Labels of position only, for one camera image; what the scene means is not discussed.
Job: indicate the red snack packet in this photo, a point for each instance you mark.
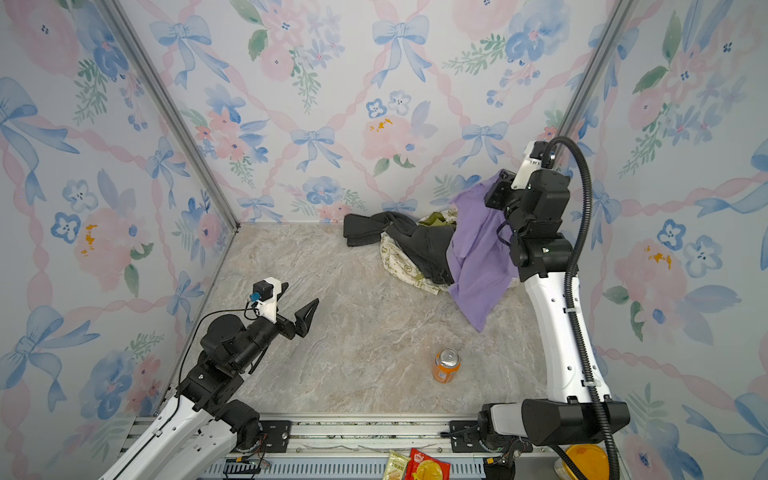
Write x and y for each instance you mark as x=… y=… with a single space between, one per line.
x=424 y=467

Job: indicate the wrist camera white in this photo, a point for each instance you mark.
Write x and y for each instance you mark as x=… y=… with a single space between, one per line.
x=262 y=299
x=534 y=159

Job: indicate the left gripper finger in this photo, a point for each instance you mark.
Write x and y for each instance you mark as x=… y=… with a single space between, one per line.
x=283 y=289
x=304 y=317

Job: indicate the olive green cloth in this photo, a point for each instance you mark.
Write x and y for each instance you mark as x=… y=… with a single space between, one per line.
x=440 y=218

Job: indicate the black jeans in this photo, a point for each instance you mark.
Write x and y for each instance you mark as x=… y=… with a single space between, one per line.
x=425 y=246

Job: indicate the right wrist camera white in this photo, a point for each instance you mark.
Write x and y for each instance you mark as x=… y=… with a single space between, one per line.
x=534 y=159

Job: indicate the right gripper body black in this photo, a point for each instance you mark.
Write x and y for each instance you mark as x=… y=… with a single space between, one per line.
x=503 y=199

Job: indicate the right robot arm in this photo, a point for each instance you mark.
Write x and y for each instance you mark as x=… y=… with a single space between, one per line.
x=601 y=414

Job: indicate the purple cloth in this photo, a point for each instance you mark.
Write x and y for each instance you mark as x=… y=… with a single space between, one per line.
x=479 y=262

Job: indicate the yellow lidded container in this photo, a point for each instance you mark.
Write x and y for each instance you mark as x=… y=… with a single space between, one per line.
x=591 y=460

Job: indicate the green snack packet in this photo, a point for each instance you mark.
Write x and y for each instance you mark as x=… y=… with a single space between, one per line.
x=396 y=466

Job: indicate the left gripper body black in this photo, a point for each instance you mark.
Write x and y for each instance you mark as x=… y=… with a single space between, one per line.
x=286 y=329

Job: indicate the left corner aluminium post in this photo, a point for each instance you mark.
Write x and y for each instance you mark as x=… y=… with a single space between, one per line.
x=118 y=21

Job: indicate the cream green-printed cloth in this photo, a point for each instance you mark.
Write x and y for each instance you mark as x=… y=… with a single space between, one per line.
x=398 y=264

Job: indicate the corner aluminium post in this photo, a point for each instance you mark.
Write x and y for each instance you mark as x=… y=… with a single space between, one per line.
x=118 y=21
x=606 y=43

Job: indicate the right corner aluminium post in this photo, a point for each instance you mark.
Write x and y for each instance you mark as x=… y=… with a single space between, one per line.
x=606 y=43

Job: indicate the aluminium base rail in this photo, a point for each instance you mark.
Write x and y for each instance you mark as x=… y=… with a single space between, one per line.
x=334 y=446

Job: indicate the orange soda can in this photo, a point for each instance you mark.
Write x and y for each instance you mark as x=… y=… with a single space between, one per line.
x=446 y=364

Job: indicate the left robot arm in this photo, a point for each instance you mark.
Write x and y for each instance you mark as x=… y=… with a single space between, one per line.
x=203 y=422

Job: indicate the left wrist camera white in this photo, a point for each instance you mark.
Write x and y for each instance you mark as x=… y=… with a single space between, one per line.
x=262 y=299

